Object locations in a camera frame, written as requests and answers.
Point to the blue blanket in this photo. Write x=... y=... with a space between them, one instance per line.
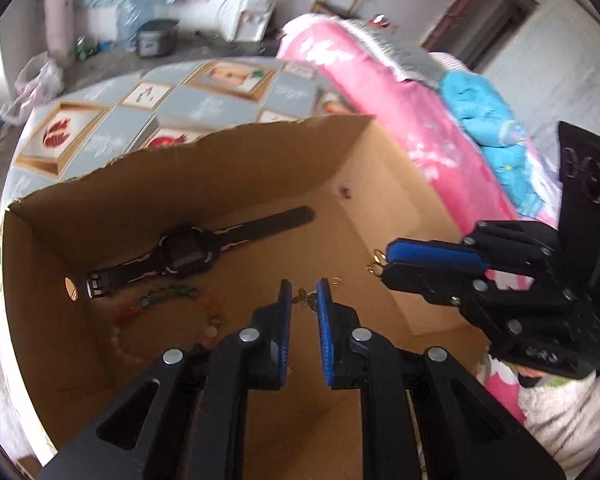
x=490 y=115

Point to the brown cardboard box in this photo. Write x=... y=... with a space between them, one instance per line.
x=260 y=180

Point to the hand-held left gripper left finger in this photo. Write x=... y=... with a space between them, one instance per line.
x=285 y=335

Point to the clear water jug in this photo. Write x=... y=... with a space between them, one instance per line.
x=130 y=25

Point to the white water dispenser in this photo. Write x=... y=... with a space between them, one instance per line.
x=247 y=20

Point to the black wristwatch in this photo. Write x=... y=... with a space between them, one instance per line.
x=185 y=255

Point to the metal pot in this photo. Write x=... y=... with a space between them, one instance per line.
x=157 y=40

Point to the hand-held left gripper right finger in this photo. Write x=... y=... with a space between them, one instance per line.
x=324 y=335

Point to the green bottles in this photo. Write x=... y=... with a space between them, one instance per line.
x=85 y=50

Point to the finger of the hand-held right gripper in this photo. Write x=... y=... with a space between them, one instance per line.
x=430 y=285
x=430 y=254

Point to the pink bolster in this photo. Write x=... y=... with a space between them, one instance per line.
x=60 y=15

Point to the brown door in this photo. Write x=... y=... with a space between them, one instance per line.
x=480 y=15

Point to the clear plastic bag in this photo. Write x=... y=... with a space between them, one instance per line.
x=35 y=85

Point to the pink blanket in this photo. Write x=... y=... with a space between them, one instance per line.
x=380 y=100

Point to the grey striped cloth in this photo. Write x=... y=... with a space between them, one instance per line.
x=400 y=52

